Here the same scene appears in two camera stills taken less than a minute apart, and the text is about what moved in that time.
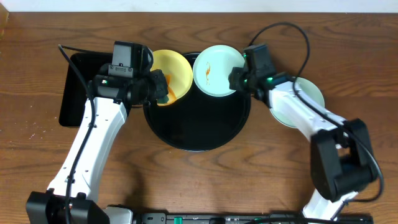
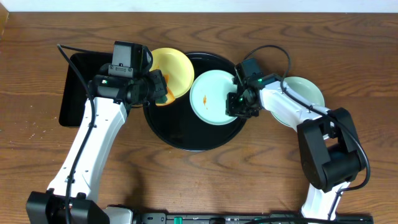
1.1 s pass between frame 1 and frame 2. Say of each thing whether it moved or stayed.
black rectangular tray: stayed
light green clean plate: stayed
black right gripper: moved
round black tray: stayed
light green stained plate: moved
